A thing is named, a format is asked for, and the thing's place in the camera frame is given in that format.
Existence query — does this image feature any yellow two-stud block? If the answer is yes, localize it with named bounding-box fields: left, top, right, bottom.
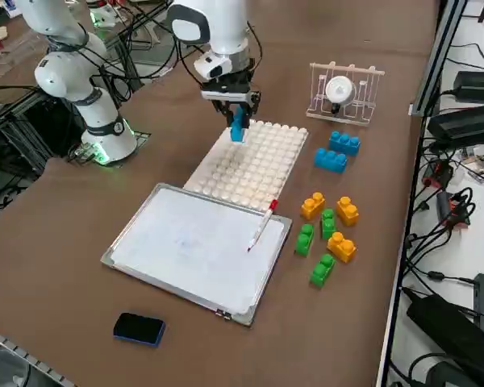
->
left=336, top=196, right=361, bottom=227
left=300, top=192, right=327, bottom=221

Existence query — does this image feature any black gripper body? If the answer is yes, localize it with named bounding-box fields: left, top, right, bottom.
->
left=199, top=66, right=257, bottom=106

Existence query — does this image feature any blue three-stud block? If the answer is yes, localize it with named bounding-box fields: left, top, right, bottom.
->
left=313, top=148, right=348, bottom=174
left=228, top=106, right=249, bottom=145
left=328, top=131, right=362, bottom=156

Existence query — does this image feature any black and blue eraser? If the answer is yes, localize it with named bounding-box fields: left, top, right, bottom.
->
left=112, top=312, right=166, bottom=348

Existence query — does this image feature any slotted aluminium rail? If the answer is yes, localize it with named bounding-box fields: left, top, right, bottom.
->
left=0, top=325, right=77, bottom=387

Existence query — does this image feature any yellow block with tag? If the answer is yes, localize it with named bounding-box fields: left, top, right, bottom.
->
left=326, top=231, right=357, bottom=264

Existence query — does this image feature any whiteboard with metal frame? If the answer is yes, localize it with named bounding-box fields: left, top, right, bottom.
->
left=99, top=182, right=294, bottom=327

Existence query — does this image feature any green two-stud block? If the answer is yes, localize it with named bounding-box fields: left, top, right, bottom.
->
left=309, top=252, right=336, bottom=288
left=320, top=208, right=337, bottom=240
left=294, top=223, right=315, bottom=257

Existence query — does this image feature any white studded baseplate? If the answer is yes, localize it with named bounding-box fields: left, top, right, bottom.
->
left=183, top=119, right=310, bottom=211

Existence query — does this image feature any black and red plug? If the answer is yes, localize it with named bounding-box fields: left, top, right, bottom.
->
left=422, top=159, right=455, bottom=189
left=435, top=189, right=477, bottom=229

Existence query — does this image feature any red-capped whiteboard pen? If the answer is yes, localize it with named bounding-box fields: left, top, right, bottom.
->
left=246, top=198, right=279, bottom=254

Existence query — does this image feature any black cable with ferrite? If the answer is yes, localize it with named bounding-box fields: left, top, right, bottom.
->
left=401, top=257, right=477, bottom=285

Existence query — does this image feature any black power adapter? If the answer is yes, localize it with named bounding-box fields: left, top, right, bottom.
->
left=405, top=292, right=484, bottom=387
left=453, top=70, right=484, bottom=102
left=426, top=102, right=484, bottom=142

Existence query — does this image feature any aluminium frame post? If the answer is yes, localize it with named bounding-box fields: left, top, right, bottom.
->
left=410, top=0, right=469, bottom=118

